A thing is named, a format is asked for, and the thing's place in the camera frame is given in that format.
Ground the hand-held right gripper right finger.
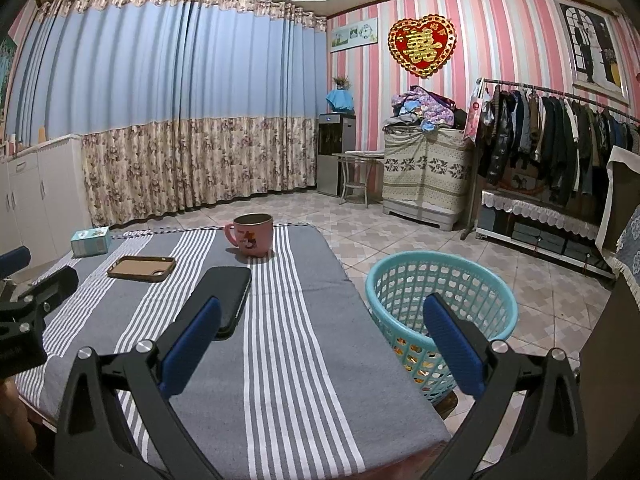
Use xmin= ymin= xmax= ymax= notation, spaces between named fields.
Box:
xmin=420 ymin=292 xmax=586 ymax=480

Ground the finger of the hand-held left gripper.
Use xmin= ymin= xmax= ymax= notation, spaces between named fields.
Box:
xmin=0 ymin=266 xmax=80 ymax=328
xmin=0 ymin=246 xmax=32 ymax=276

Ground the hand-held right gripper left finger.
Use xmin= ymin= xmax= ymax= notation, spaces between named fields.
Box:
xmin=52 ymin=296 xmax=223 ymax=480

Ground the orange yellow snack wrapper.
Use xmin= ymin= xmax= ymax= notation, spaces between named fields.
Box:
xmin=395 ymin=342 xmax=441 ymax=378

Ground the teal plastic basket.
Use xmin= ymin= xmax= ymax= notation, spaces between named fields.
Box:
xmin=365 ymin=251 xmax=519 ymax=403

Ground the light blue tissue box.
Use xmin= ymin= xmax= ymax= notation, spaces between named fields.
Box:
xmin=70 ymin=226 xmax=112 ymax=259

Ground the black smartphone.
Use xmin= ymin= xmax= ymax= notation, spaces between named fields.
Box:
xmin=187 ymin=266 xmax=252 ymax=339

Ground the white cabinet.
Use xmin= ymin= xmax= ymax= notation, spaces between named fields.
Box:
xmin=0 ymin=133 xmax=93 ymax=281

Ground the brown phone case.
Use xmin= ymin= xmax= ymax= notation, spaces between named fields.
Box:
xmin=106 ymin=255 xmax=177 ymax=283

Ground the grey white striped cloth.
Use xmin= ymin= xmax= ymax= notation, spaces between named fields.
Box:
xmin=12 ymin=225 xmax=453 ymax=480

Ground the metal clothes rack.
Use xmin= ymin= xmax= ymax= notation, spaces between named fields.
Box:
xmin=460 ymin=77 xmax=640 ymax=241

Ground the pink mug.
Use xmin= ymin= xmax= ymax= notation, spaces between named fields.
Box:
xmin=224 ymin=213 xmax=275 ymax=259

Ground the low shelf with lace cloth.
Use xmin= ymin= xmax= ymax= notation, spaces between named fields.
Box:
xmin=475 ymin=187 xmax=616 ymax=278

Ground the dark brown furniture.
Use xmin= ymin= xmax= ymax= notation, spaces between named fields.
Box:
xmin=577 ymin=160 xmax=640 ymax=480

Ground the cabinet with patterned cover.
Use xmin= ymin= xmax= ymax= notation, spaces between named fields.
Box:
xmin=382 ymin=127 xmax=473 ymax=232

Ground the blue patterned cover cloth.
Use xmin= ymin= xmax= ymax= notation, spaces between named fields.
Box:
xmin=597 ymin=146 xmax=640 ymax=311

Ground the small metal side table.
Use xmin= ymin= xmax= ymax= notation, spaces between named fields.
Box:
xmin=332 ymin=151 xmax=386 ymax=207

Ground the grey water dispenser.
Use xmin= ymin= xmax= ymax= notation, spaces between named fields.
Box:
xmin=316 ymin=113 xmax=357 ymax=197

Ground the row of hanging clothes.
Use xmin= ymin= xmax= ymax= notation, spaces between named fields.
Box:
xmin=477 ymin=85 xmax=640 ymax=206

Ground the pink hanging bag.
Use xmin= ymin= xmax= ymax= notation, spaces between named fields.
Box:
xmin=462 ymin=94 xmax=488 ymax=142

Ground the blue floral curtain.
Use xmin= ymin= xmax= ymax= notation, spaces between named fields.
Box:
xmin=5 ymin=0 xmax=328 ymax=228

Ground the pile of clothes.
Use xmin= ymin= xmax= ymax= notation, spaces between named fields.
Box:
xmin=384 ymin=85 xmax=468 ymax=133

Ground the blue cloth cover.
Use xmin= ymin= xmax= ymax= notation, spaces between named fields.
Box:
xmin=326 ymin=89 xmax=356 ymax=115

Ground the red heart wall decoration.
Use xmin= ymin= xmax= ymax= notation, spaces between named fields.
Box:
xmin=388 ymin=14 xmax=458 ymax=79

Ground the framed wall poster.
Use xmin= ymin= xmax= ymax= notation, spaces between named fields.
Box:
xmin=552 ymin=0 xmax=632 ymax=107

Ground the wall calendar picture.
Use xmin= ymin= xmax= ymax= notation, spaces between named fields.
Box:
xmin=330 ymin=17 xmax=379 ymax=53

